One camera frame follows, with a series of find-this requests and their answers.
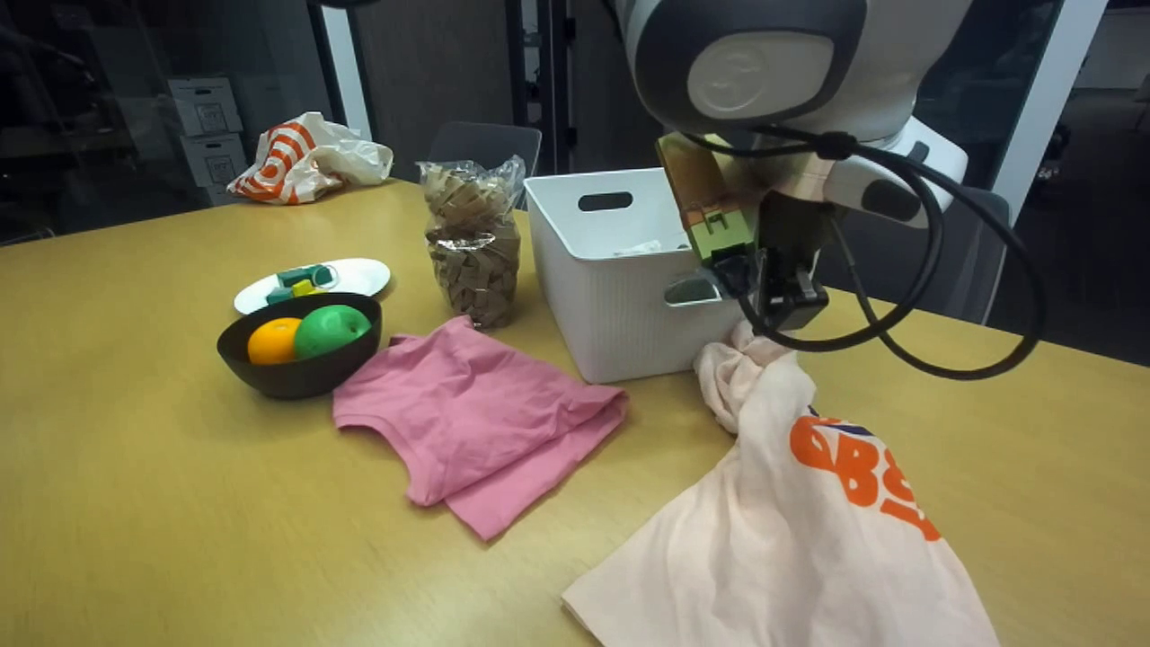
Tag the white round plate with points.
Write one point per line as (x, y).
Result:
(353, 274)

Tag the small teal toy block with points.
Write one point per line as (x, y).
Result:
(282, 295)

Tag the yellow toy block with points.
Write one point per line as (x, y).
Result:
(305, 290)

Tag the peach shirt with orange print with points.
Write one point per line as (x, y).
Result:
(776, 542)

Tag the green toy apple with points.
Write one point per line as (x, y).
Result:
(331, 326)

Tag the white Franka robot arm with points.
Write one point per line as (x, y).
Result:
(767, 58)

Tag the grey storage box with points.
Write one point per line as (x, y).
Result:
(202, 106)
(212, 161)

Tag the black bowl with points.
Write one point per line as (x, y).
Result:
(300, 379)

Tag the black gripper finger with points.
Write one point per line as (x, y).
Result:
(806, 312)
(755, 308)

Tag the orange and white plastic bag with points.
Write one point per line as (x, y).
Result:
(300, 157)

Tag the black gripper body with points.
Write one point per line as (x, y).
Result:
(784, 246)

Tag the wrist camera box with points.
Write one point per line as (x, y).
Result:
(712, 198)

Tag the pink shirt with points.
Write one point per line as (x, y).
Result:
(478, 419)

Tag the white plastic basket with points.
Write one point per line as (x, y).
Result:
(610, 312)

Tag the large teal toy block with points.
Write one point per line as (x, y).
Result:
(305, 274)

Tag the orange toy fruit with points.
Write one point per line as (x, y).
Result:
(275, 344)

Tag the grey office chair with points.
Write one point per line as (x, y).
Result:
(970, 253)

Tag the white glass wall post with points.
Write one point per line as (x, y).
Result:
(1042, 109)

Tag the clear bag of pasta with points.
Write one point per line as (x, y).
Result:
(474, 253)

